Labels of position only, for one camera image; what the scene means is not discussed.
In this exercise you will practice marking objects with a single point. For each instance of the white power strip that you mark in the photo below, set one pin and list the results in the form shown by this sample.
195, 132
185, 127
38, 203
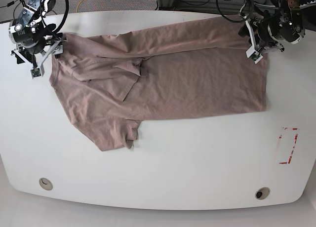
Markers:
307, 3

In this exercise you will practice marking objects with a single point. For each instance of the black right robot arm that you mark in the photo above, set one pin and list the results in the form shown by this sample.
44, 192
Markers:
34, 39

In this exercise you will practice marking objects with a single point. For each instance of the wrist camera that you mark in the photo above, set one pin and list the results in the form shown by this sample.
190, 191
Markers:
254, 55
37, 72

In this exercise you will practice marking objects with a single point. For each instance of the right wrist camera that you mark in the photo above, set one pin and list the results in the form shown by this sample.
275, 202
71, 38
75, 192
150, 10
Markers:
37, 72

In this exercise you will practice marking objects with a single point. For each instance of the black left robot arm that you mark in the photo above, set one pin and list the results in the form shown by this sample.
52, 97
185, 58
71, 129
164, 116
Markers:
291, 21

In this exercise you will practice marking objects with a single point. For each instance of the red tape marking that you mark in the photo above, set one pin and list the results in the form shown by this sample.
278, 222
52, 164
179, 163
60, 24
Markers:
286, 144

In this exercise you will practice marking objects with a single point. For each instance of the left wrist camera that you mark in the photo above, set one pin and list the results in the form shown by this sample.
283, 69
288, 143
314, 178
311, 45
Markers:
254, 55

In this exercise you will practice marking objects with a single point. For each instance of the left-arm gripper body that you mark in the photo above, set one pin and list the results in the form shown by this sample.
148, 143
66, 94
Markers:
263, 34

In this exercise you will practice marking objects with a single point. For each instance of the table grommet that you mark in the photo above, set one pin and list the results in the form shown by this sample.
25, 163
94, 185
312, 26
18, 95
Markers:
45, 184
262, 193

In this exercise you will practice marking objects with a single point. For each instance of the dusty pink T-shirt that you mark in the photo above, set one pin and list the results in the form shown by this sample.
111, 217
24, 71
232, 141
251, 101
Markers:
107, 85

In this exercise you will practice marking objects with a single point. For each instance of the left table grommet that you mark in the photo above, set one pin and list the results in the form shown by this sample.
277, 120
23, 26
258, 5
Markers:
45, 184

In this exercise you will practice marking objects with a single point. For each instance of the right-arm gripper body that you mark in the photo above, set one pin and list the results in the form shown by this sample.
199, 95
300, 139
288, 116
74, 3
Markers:
36, 54

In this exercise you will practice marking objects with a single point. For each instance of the right table grommet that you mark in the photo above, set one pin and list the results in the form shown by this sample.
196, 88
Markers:
262, 193

